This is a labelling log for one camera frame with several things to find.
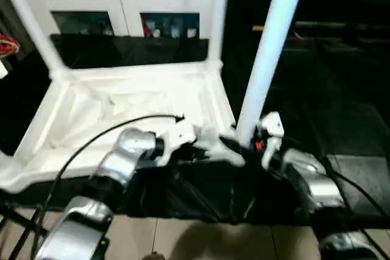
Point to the black folding table frame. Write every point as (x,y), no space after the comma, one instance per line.
(18,229)

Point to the small tan block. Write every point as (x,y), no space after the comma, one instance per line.
(258,28)

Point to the white plastic table leg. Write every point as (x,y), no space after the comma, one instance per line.
(33,22)
(218,16)
(7,165)
(271,47)

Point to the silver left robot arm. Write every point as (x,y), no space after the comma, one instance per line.
(122,159)

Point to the black work mat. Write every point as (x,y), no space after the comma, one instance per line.
(329,108)

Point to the black flat bar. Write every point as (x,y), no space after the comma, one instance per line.
(347,27)

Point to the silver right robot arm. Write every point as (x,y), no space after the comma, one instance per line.
(311,181)

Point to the white plastic table top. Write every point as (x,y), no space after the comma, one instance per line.
(122,95)

